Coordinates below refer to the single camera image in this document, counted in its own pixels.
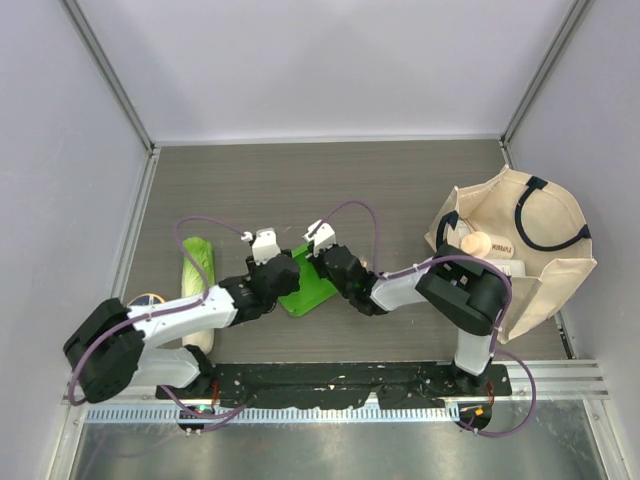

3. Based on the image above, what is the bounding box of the green paper box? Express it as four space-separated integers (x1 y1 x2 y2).
278 244 338 317

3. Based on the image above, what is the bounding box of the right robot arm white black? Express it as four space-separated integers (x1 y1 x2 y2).
307 244 512 395

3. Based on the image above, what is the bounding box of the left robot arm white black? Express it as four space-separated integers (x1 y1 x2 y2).
63 249 300 406

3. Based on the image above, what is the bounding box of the napa cabbage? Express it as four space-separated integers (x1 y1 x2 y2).
181 237 215 354

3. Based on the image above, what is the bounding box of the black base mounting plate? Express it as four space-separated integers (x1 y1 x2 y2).
168 361 512 410

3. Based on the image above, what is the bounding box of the round blue yellow tin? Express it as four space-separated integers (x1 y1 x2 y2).
127 293 166 307

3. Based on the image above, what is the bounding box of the beige cap bottle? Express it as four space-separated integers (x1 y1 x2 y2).
460 232 492 258

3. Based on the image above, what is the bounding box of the beige canvas tote bag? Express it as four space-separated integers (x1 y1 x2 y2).
425 167 596 344

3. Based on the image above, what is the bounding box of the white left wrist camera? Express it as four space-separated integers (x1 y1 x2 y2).
241 228 281 265

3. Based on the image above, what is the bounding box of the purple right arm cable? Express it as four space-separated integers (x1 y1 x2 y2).
319 200 539 439

